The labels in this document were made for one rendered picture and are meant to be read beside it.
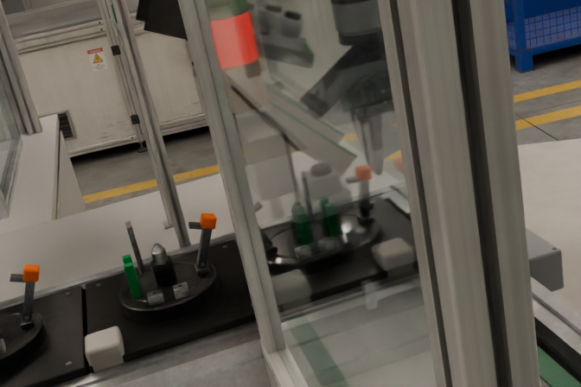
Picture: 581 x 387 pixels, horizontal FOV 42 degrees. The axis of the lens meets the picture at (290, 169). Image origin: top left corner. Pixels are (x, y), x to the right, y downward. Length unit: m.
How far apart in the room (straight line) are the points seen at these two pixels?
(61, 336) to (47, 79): 4.13
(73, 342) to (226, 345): 0.22
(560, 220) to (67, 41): 4.08
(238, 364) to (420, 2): 0.80
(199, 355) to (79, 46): 4.22
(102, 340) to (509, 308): 0.78
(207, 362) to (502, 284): 0.73
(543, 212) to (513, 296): 1.13
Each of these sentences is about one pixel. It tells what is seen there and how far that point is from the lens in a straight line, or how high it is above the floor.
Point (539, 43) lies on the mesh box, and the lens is 5.41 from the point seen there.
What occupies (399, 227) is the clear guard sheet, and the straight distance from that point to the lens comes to 0.34.
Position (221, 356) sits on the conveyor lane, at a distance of 0.97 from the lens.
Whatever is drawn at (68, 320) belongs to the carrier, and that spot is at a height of 0.97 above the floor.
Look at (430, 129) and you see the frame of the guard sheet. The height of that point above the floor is 1.40.
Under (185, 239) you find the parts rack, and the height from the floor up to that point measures 0.96.
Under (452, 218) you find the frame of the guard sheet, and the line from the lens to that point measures 0.25.
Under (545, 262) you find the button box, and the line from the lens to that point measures 1.07.
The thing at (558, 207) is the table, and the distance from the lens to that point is 1.42.
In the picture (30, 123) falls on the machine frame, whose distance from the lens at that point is 2.70.
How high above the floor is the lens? 1.48
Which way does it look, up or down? 20 degrees down
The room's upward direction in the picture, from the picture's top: 12 degrees counter-clockwise
